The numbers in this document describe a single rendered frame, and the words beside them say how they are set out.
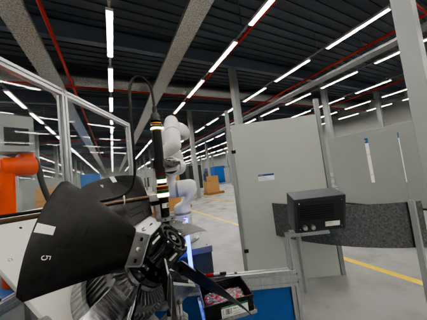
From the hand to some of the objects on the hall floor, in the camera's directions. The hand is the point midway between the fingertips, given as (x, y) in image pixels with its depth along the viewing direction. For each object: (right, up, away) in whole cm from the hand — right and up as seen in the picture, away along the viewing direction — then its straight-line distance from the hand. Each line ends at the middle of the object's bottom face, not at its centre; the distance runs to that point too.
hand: (159, 163), depth 74 cm
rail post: (+72, -142, +24) cm, 161 cm away
